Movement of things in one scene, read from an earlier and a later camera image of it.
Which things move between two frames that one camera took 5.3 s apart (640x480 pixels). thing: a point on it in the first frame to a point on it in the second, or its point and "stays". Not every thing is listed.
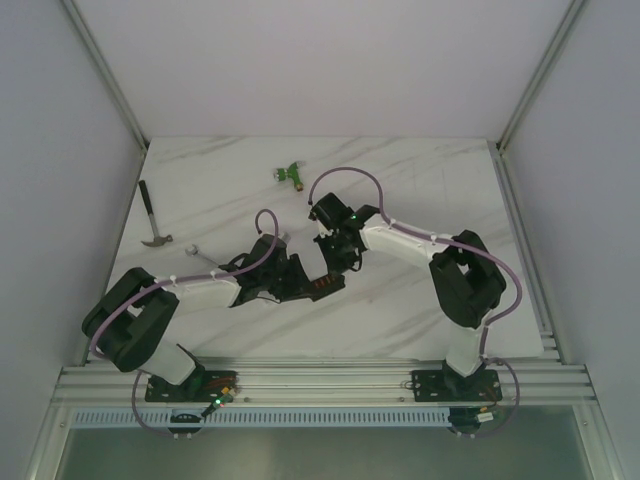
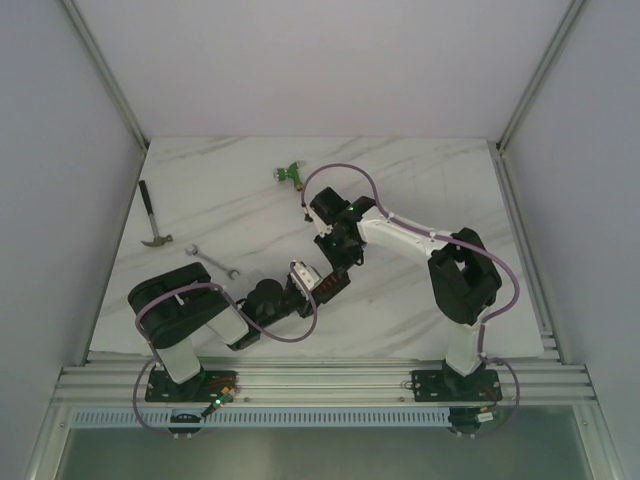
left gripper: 298,279 to 310,298
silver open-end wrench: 193,251 stays
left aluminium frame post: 106,73 stays
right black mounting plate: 446,386 stays
